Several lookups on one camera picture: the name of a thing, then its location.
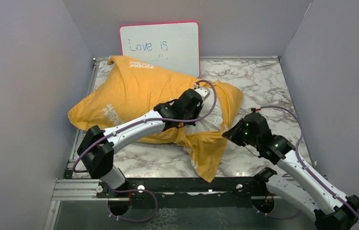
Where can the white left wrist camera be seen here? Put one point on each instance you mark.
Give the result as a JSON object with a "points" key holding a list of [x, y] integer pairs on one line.
{"points": [[202, 91]]}

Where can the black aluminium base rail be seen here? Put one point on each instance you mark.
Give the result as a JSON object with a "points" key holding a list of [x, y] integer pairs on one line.
{"points": [[186, 192]]}

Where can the pink framed whiteboard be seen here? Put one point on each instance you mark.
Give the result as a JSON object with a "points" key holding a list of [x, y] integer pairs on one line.
{"points": [[174, 46]]}

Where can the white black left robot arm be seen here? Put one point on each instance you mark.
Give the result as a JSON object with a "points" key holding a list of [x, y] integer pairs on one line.
{"points": [[99, 146]]}

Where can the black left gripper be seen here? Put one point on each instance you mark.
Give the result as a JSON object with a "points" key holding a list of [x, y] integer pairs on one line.
{"points": [[197, 108]]}

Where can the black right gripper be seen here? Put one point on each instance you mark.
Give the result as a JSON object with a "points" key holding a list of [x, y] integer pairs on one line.
{"points": [[233, 133]]}

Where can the blue yellow Mickey pillowcase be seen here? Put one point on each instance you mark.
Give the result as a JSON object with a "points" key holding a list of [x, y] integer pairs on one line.
{"points": [[134, 87]]}

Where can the white pillow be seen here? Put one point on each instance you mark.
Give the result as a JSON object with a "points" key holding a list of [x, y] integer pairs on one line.
{"points": [[212, 123]]}

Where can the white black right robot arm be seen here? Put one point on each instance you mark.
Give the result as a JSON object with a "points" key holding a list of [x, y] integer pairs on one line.
{"points": [[327, 206]]}

